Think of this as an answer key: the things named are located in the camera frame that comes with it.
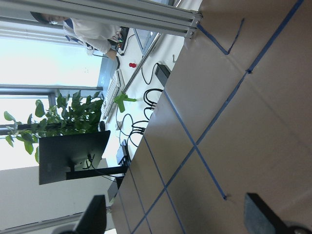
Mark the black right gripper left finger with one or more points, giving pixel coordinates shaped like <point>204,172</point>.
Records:
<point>94,219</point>

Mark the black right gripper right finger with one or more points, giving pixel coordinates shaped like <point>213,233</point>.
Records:
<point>259,217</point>

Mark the black computer monitor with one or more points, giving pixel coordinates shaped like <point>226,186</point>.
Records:
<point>73,156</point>

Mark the green potted plant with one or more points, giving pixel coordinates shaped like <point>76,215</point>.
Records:
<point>70,115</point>

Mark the white keyboard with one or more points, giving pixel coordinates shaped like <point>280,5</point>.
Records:
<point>115,87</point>

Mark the small red object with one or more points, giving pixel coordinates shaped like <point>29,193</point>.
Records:
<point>133,65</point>

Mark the black power adapter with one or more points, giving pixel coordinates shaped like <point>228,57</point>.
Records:
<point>162,73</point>

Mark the person in white shirt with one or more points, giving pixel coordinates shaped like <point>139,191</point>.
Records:
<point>99,35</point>

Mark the aluminium frame post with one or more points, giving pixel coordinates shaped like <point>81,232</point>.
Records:
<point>139,14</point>

